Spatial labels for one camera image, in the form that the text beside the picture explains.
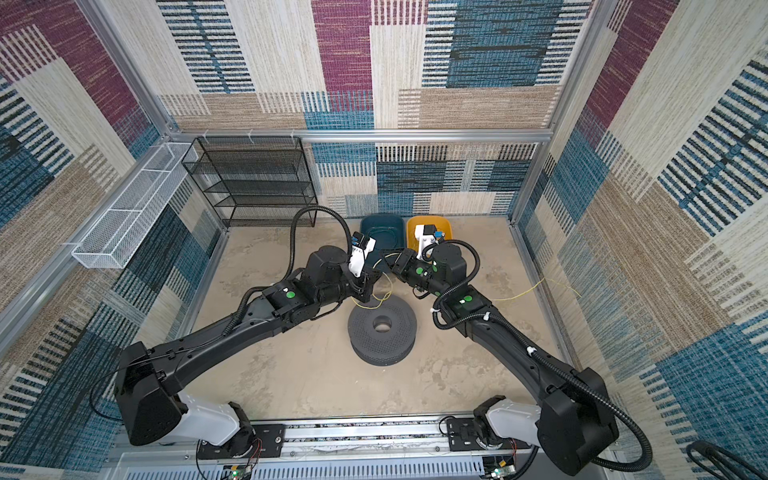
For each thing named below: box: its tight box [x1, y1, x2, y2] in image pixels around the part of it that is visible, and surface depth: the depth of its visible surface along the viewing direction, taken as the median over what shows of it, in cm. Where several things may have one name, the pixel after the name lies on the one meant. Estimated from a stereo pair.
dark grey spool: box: [348, 294, 417, 367], surface depth 87 cm
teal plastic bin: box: [360, 213, 406, 272], surface depth 114 cm
